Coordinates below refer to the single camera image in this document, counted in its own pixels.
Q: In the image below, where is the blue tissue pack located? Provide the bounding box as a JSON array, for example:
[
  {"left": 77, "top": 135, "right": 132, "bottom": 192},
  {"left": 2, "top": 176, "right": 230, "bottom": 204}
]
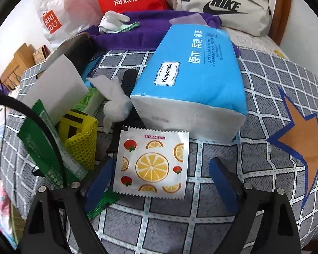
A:
[{"left": 130, "top": 24, "right": 247, "bottom": 143}]

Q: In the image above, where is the white Miniso plastic bag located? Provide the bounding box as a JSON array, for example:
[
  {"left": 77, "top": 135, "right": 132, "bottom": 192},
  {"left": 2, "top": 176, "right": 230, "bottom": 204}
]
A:
[{"left": 34, "top": 0, "right": 99, "bottom": 50}]

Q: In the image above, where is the small patterned box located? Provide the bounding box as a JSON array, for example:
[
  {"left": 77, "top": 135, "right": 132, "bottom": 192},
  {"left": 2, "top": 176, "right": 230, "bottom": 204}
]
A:
[{"left": 32, "top": 45, "right": 50, "bottom": 64}]

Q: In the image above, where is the yellow mesh pouch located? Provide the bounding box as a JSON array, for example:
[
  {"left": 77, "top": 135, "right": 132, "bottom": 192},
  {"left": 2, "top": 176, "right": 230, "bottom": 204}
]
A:
[{"left": 56, "top": 109, "right": 98, "bottom": 171}]

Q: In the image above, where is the grey checkered tablecloth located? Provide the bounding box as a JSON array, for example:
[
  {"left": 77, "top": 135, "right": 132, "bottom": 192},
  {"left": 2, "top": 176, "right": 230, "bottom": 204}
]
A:
[{"left": 0, "top": 48, "right": 318, "bottom": 254}]

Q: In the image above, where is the white mesh drawstring pouch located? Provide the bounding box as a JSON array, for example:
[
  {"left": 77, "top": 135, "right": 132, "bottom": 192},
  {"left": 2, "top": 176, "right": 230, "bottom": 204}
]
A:
[{"left": 87, "top": 75, "right": 133, "bottom": 134}]

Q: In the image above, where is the green wet wipe packet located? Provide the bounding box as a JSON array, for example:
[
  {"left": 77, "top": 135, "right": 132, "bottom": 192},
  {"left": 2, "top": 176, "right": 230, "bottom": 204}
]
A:
[{"left": 17, "top": 99, "right": 122, "bottom": 221}]

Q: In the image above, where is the orange fruit print sachet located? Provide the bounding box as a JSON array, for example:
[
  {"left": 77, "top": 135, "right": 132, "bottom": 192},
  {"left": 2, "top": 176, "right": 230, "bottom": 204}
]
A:
[{"left": 112, "top": 128, "right": 190, "bottom": 200}]

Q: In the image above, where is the dark green tea tin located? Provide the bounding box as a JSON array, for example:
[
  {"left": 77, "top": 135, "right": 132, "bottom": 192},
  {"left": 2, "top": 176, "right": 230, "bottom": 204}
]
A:
[{"left": 35, "top": 31, "right": 96, "bottom": 79}]

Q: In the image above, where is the wooden chair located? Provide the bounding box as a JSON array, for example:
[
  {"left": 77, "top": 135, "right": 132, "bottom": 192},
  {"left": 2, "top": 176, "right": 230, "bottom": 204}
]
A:
[{"left": 0, "top": 43, "right": 35, "bottom": 91}]

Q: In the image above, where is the beige Nike waist bag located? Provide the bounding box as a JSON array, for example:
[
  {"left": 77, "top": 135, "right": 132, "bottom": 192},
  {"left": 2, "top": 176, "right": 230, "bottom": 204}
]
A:
[{"left": 166, "top": 0, "right": 273, "bottom": 37}]

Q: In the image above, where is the green tissue mini pack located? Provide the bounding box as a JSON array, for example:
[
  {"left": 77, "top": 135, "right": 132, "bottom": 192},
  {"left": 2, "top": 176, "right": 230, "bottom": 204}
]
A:
[{"left": 73, "top": 87, "right": 104, "bottom": 116}]

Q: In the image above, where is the black cable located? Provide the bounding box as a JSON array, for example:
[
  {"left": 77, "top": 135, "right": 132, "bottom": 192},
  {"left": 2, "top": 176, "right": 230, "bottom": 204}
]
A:
[{"left": 0, "top": 62, "right": 68, "bottom": 188}]

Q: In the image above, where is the purple towel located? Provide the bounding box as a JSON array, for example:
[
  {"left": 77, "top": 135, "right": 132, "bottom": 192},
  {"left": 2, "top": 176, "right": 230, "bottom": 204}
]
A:
[{"left": 80, "top": 10, "right": 241, "bottom": 58}]

